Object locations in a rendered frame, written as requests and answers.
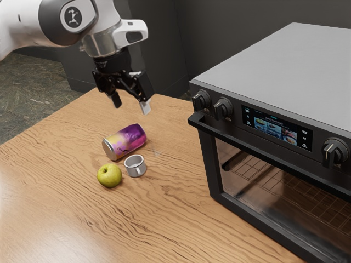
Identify green apple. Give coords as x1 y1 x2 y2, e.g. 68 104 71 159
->
97 163 123 188

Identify purple and yellow drink can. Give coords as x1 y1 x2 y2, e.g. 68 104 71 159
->
101 123 148 162

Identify black oven with silver top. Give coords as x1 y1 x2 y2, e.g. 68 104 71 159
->
187 22 351 263

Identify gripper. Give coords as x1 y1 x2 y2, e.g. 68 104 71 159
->
91 48 155 116

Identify small white mug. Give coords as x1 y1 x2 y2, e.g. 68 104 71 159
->
123 154 147 178

